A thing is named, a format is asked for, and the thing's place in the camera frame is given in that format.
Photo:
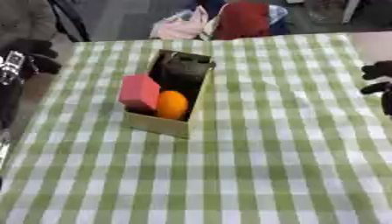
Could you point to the blue and white bag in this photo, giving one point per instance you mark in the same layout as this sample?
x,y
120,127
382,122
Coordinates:
x,y
278,22

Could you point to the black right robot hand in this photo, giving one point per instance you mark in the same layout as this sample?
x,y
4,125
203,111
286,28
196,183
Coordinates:
x,y
378,70

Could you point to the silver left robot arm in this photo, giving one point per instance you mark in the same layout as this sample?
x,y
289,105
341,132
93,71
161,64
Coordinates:
x,y
10,96

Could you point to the red bag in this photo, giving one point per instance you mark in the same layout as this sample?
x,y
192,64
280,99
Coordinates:
x,y
244,20

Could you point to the red rectangular block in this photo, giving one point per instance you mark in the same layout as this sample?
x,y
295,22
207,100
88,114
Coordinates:
x,y
139,92

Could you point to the grey chair with black frame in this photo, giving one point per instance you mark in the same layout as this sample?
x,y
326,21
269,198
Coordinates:
x,y
25,20

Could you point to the tan cardboard box black inside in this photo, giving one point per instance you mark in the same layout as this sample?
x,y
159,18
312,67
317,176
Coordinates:
x,y
191,73

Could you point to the orange toy fruit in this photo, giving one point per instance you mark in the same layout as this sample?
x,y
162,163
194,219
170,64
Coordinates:
x,y
172,105

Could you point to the pink bag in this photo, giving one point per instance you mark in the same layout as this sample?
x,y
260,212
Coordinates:
x,y
178,27

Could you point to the white furniture leg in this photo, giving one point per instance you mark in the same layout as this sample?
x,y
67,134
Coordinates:
x,y
351,10

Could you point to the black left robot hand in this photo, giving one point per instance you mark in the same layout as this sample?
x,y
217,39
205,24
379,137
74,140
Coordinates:
x,y
38,59

